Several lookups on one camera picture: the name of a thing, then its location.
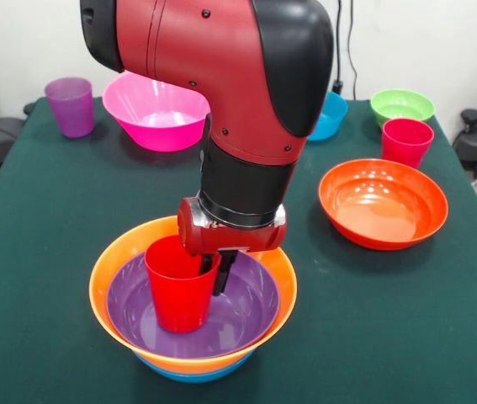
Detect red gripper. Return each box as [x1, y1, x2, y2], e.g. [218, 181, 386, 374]
[177, 196, 288, 298]

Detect red cup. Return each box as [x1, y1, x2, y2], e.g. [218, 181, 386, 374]
[144, 234, 222, 334]

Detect purple bowl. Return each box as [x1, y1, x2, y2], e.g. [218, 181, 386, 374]
[105, 250, 281, 359]

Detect orange bowl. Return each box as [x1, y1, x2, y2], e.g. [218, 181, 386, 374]
[88, 215, 299, 375]

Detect large blue bowl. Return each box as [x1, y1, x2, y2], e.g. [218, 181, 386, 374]
[135, 351, 256, 385]

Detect pink bowl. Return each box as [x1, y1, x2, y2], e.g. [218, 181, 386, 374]
[102, 71, 212, 152]

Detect red-orange bowl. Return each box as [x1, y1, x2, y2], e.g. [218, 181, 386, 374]
[318, 158, 450, 252]

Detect dark green tablecloth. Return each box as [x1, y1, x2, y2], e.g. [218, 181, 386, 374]
[0, 97, 477, 404]

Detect small blue bowl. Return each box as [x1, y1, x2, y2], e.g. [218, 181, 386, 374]
[307, 90, 349, 141]

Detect purple cup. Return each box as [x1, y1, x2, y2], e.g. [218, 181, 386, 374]
[44, 77, 95, 139]

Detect crimson cup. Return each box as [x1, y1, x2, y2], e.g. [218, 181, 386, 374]
[380, 118, 436, 170]

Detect black wall cable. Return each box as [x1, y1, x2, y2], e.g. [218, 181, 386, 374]
[346, 0, 359, 101]
[331, 0, 346, 96]

